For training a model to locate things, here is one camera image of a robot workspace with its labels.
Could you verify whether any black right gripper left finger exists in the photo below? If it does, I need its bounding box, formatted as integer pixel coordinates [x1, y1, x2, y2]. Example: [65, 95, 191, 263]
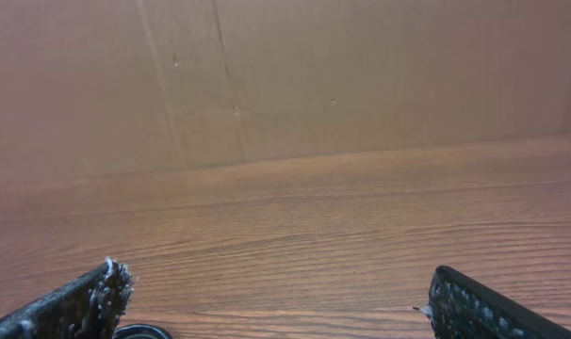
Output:
[0, 258, 133, 339]

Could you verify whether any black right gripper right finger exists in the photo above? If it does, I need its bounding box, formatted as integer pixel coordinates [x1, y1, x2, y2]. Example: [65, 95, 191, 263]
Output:
[418, 266, 571, 339]

